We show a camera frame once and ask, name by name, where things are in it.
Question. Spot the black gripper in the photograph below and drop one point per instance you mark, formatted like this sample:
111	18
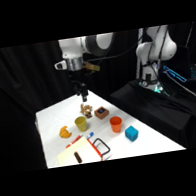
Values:
77	76

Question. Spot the blue lit device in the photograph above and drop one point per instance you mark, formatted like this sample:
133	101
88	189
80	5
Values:
174	73

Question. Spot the blue capped marker pen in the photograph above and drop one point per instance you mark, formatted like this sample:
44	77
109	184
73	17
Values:
89	135

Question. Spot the tan wrist camera mount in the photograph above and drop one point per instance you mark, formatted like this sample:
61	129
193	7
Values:
92	67

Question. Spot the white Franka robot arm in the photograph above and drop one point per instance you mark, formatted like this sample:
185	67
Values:
151	49

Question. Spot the brown cylinder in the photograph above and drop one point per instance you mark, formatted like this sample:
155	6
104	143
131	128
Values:
78	157

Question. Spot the black curtain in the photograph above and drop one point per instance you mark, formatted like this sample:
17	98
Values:
16	83

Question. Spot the orange toy croissant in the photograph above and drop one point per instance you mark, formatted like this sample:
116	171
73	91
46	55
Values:
65	132

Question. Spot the cream notebook with red edge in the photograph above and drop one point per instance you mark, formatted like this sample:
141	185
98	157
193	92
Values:
75	151

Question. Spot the yellow cup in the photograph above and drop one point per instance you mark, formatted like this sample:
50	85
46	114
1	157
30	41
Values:
81	124

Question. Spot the tan toy giraffe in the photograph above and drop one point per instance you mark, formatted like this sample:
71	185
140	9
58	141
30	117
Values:
86	111

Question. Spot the green base light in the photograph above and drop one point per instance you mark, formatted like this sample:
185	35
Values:
157	89

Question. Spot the blue cube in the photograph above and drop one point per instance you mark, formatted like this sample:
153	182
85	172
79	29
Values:
131	133

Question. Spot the black cloth covered stand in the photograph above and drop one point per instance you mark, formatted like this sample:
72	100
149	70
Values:
155	111

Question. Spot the red marker pen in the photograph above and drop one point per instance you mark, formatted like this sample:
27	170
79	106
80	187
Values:
74	141

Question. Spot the orange cup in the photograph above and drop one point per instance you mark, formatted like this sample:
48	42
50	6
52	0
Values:
116	124

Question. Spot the wooden block with blue dot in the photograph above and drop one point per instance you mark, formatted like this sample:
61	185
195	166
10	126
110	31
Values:
101	112

